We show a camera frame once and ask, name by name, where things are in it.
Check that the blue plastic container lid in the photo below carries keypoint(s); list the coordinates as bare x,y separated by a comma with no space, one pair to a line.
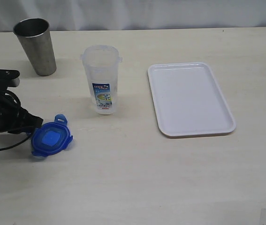
51,138

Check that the white rectangular plastic tray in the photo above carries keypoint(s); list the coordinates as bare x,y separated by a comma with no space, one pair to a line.
188,101

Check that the clear plastic tall container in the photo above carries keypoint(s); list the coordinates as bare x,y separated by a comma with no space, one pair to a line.
101,65

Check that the stainless steel tumbler cup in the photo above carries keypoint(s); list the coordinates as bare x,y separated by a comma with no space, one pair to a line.
34,36

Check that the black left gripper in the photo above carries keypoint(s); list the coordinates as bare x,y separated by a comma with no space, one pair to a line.
13,118

